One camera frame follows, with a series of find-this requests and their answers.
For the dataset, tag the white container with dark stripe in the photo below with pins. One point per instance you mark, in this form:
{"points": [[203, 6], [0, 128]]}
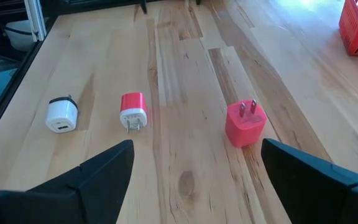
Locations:
{"points": [[19, 37]]}

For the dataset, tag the pink and white adapter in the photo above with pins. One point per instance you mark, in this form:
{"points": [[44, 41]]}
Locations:
{"points": [[133, 104]]}

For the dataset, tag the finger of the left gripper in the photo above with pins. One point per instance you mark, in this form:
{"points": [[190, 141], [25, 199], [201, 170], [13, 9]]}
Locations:
{"points": [[144, 6]]}

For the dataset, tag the red plastic mesh basket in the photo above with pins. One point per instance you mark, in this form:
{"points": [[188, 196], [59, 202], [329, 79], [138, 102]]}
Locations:
{"points": [[351, 31]]}

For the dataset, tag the white USB wall adapter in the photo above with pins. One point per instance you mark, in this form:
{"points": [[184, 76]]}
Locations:
{"points": [[61, 116]]}

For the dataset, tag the silver aluminium post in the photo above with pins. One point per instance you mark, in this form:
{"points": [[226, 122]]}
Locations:
{"points": [[34, 18]]}

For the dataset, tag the pink cube wall adapter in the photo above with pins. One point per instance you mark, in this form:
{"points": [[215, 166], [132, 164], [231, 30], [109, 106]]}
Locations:
{"points": [[244, 127]]}

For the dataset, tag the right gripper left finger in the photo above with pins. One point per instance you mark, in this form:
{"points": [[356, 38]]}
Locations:
{"points": [[57, 205]]}

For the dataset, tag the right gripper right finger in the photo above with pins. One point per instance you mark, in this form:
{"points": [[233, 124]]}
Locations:
{"points": [[315, 199]]}

